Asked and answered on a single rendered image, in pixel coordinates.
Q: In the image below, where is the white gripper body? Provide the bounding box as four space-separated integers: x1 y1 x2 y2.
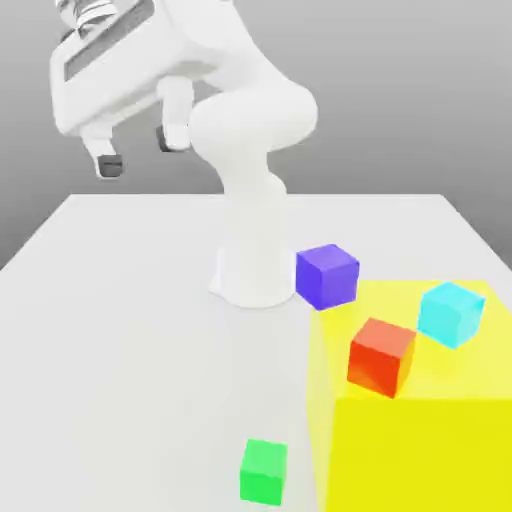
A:
48 0 225 136

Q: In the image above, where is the small purple cube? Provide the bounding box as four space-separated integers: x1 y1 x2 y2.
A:
295 242 361 312

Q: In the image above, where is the small red cube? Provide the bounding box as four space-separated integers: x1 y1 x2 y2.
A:
346 316 418 400

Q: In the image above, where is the small cyan cube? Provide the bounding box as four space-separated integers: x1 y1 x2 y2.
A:
416 280 488 351

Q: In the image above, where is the small green cube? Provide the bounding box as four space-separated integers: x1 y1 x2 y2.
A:
238 438 289 508

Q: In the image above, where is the large yellow box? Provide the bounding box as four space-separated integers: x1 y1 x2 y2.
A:
305 279 512 512

